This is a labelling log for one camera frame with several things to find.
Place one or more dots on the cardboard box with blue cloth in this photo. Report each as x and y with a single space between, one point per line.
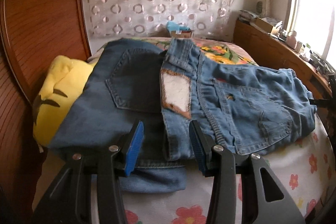
178 31

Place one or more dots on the white strawberry print quilt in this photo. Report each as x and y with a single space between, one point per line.
295 184

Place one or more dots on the yellow Pikachu plush toy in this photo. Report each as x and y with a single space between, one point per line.
63 84

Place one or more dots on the blue denim jeans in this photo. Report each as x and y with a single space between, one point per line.
244 108

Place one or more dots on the wooden side cabinet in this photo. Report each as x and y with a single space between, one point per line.
269 52

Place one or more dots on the cardboard box on cabinet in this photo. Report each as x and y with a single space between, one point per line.
269 25

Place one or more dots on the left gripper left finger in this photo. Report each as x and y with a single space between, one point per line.
130 149

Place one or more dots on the floral brown bedspread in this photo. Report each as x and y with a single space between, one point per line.
220 52

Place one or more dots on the pink bottle on cabinet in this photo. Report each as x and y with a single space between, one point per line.
291 39

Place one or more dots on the wooden wardrobe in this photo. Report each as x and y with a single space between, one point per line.
33 33

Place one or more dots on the window with wooden frame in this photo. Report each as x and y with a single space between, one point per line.
314 23

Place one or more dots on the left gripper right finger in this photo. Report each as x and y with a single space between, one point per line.
203 149

